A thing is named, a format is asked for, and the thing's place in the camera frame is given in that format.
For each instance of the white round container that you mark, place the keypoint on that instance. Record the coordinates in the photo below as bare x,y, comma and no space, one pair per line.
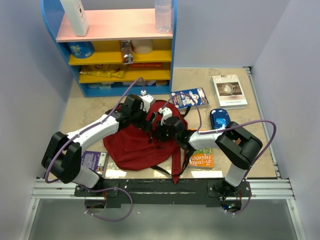
142,46

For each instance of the silver snack packet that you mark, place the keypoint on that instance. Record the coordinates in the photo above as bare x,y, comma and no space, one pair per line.
126,52

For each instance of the white tall carton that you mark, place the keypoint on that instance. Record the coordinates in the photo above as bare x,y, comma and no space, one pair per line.
76,15

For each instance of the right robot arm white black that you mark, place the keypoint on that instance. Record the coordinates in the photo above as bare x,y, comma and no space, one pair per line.
239,145

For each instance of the yellow chips bag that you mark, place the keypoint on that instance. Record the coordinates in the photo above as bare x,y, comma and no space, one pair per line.
104,70

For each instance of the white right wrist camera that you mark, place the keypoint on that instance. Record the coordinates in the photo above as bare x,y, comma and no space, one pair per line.
165,113

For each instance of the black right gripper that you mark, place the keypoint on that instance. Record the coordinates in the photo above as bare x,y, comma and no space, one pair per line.
159,130

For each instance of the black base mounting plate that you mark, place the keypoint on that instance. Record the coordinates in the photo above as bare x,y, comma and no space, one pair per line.
210,192

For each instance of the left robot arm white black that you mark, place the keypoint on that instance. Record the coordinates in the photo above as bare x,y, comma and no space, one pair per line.
63,155

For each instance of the blue snack can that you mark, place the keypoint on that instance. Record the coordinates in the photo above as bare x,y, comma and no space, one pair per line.
81,50

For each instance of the orange treehouse book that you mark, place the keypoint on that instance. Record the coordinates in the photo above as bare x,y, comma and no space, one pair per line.
202,159

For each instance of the purple book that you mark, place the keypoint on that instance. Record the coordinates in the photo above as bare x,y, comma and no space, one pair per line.
95,160

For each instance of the blue cartoon book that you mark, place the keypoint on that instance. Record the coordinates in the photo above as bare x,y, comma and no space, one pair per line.
189,98

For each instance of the blue dinosaur pencil case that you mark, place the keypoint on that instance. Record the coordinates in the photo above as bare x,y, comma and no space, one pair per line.
219,118

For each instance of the red flat box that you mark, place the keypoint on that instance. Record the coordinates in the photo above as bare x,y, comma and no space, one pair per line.
147,65

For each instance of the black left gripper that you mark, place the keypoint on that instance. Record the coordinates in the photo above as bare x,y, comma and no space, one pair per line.
144,124

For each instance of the white coffee cover book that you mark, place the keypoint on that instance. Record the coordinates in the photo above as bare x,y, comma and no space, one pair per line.
228,92

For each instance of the blue shelf unit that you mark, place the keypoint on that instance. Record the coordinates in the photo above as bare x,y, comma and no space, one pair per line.
106,31

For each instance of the clear plastic bottle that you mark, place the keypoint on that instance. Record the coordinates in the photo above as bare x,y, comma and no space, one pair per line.
163,11

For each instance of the red backpack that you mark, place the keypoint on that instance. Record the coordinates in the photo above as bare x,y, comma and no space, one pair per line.
134,149

